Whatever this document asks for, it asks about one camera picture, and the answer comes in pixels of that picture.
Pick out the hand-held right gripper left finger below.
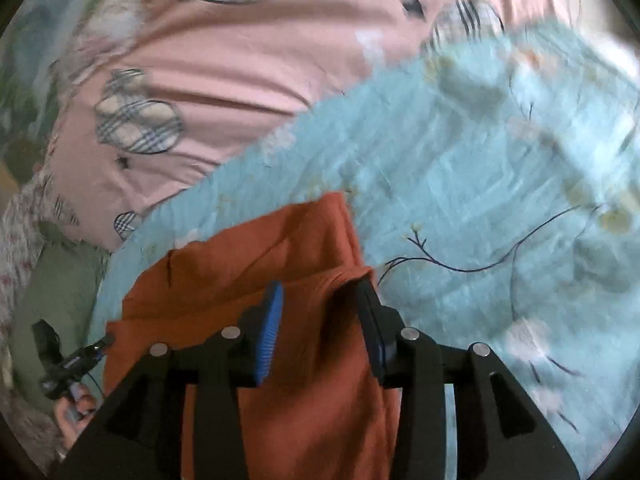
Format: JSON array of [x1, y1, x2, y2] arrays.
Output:
[[56, 281, 285, 480]]

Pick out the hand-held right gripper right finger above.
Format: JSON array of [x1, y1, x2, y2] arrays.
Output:
[[350, 278, 581, 480]]

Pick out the rust orange garment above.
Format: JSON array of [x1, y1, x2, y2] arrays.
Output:
[[102, 191, 403, 480]]

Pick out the person's left hand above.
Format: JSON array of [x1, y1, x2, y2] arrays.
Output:
[[54, 382, 101, 453]]

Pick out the green cloth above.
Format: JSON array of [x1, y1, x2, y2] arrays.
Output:
[[10, 222, 112, 401]]

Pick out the floral patterned fabric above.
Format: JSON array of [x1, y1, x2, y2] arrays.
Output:
[[0, 170, 68, 461]]

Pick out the light blue floral blanket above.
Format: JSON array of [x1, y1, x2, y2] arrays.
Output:
[[90, 19, 640, 466]]

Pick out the pink printed bed sheet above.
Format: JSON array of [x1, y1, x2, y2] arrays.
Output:
[[45, 0, 601, 253]]

